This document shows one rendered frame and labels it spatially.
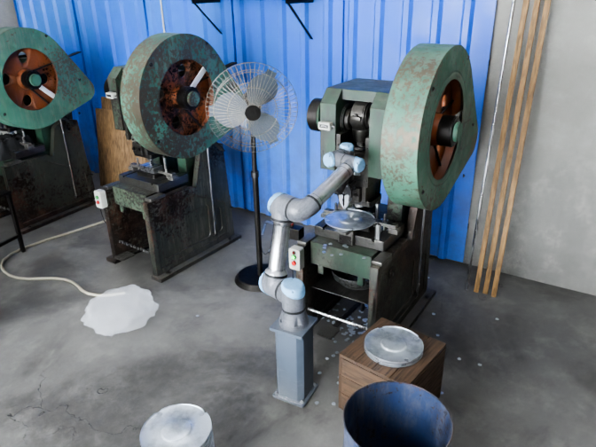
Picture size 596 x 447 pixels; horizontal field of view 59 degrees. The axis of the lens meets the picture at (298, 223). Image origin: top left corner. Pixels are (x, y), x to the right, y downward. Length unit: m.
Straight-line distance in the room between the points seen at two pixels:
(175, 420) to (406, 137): 1.58
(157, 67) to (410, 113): 1.74
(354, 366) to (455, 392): 0.67
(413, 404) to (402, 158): 1.08
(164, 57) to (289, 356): 2.00
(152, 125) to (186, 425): 1.92
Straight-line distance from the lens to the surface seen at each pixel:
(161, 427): 2.42
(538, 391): 3.23
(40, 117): 5.11
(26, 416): 3.22
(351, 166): 2.62
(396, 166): 2.48
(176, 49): 3.62
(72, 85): 5.29
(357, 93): 2.87
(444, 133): 2.71
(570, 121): 3.84
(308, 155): 4.54
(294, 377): 2.81
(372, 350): 2.66
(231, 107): 3.41
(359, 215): 3.08
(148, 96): 3.48
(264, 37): 4.60
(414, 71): 2.51
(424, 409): 2.39
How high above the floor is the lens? 2.01
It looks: 24 degrees down
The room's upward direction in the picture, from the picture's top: 1 degrees counter-clockwise
